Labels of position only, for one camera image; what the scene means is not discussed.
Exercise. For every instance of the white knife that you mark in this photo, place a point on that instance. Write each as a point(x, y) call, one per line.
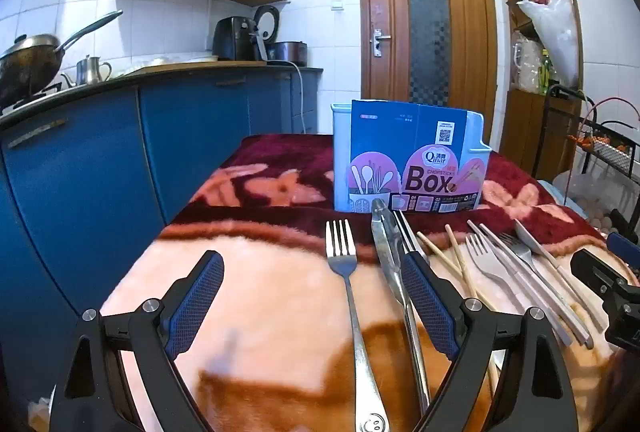
point(530, 239)

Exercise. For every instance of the narrow steel knife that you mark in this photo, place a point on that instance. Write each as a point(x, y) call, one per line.
point(407, 232)

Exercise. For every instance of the all-steel fork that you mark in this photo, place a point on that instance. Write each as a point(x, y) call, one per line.
point(345, 262)

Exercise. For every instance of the wooden chopstick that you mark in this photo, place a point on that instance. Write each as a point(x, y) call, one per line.
point(457, 257)
point(440, 254)

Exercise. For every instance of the steel kettle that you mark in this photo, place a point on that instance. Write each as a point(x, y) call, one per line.
point(90, 71)

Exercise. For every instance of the blue base cabinets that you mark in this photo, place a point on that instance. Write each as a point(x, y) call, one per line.
point(100, 172)

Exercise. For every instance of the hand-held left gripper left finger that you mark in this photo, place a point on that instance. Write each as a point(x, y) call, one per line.
point(197, 294)

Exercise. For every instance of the green bottle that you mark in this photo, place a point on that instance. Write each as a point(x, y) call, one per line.
point(547, 72)

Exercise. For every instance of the wide steel knife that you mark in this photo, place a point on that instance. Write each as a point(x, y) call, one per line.
point(387, 252)

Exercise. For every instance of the floral pink maroon blanket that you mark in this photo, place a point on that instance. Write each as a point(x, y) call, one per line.
point(280, 312)

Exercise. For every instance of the blue chopsticks box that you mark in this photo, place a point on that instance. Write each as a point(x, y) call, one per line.
point(400, 152)

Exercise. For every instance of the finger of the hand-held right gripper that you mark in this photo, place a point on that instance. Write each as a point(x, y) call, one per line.
point(595, 269)
point(622, 244)

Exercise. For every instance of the wooden shelf unit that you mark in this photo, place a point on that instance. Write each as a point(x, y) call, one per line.
point(517, 132)

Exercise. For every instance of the pile of white eggs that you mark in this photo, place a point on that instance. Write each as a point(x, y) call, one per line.
point(602, 219)

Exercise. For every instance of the steel wok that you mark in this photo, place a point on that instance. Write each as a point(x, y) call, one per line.
point(30, 62)

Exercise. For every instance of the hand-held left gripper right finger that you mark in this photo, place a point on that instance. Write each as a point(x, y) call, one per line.
point(430, 299)

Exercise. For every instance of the white light switch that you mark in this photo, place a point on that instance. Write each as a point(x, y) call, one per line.
point(338, 3)

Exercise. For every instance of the white plastic bag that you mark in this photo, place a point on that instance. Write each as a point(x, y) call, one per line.
point(552, 32)

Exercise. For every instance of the wooden door glass panel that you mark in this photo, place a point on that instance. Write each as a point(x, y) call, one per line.
point(425, 12)

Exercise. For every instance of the black air fryer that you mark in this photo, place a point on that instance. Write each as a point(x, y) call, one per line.
point(232, 39)

